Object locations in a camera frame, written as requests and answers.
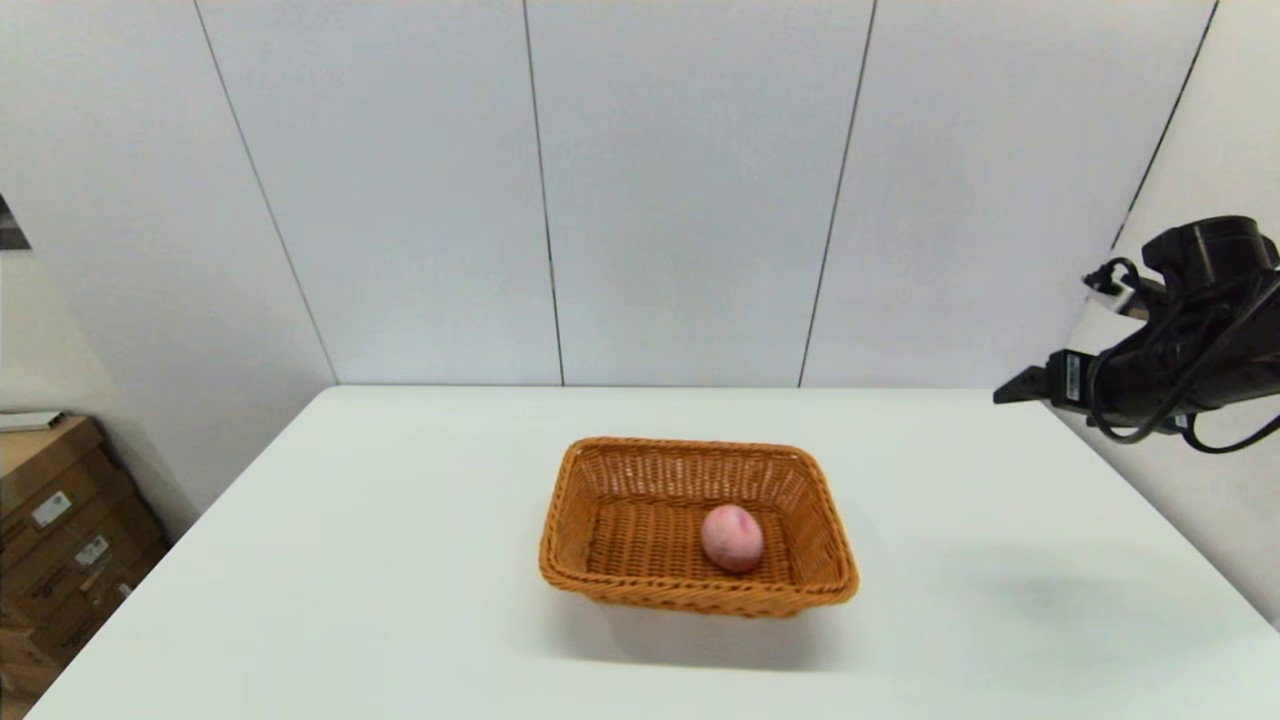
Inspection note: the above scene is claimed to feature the pink peach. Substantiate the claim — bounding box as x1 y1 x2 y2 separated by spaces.
700 504 766 574

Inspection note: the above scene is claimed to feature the orange woven wicker basket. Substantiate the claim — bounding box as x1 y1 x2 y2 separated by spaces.
538 436 861 619

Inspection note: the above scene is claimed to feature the brown cardboard box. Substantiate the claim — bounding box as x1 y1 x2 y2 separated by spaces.
0 470 137 561
0 510 167 621
0 625 63 703
0 416 107 501
0 570 167 671

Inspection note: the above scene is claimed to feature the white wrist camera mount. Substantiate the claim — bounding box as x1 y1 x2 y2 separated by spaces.
1083 275 1143 314

